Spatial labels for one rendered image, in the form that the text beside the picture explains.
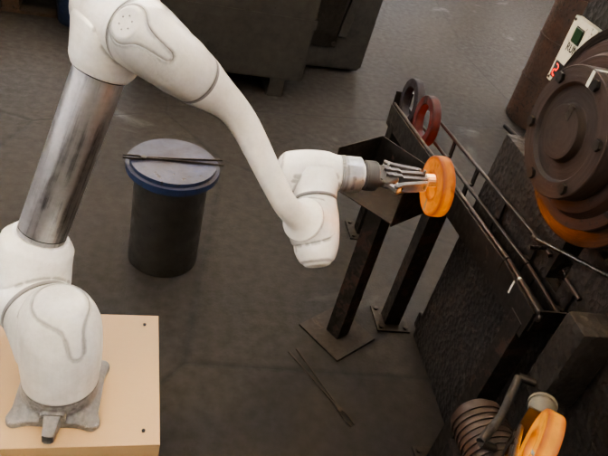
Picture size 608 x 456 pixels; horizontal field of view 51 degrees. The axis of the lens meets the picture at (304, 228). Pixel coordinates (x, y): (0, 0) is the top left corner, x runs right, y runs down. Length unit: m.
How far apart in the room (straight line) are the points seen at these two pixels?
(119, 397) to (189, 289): 0.94
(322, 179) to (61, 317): 0.64
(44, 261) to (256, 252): 1.32
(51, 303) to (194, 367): 0.90
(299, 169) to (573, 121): 0.59
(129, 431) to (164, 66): 0.76
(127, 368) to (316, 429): 0.73
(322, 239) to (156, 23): 0.61
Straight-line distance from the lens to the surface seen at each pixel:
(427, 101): 2.36
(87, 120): 1.27
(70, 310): 1.28
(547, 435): 1.23
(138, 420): 1.45
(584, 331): 1.46
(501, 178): 1.97
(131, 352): 1.57
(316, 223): 1.40
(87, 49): 1.22
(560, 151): 1.42
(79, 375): 1.34
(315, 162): 1.50
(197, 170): 2.19
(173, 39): 1.09
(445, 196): 1.58
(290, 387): 2.11
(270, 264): 2.53
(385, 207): 1.92
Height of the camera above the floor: 1.60
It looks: 35 degrees down
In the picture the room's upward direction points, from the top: 16 degrees clockwise
